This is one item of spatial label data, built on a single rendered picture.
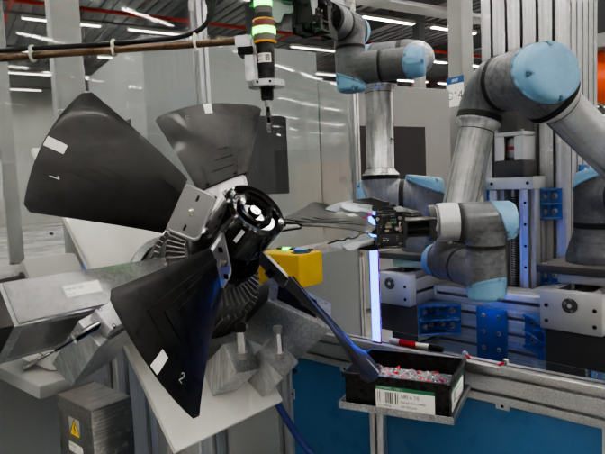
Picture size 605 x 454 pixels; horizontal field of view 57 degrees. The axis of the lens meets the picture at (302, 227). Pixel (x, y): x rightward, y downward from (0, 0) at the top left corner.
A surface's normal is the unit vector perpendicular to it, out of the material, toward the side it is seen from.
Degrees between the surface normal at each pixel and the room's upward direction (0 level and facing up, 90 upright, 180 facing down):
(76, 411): 90
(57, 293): 50
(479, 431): 90
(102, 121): 72
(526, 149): 90
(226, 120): 45
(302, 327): 125
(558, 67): 85
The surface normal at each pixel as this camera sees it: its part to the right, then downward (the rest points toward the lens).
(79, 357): -0.49, 0.30
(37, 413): 0.76, 0.02
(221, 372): -0.72, -0.01
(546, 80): 0.25, -0.02
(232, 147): -0.08, -0.61
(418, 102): 0.54, 0.05
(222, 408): 0.55, -0.62
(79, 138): 0.45, -0.19
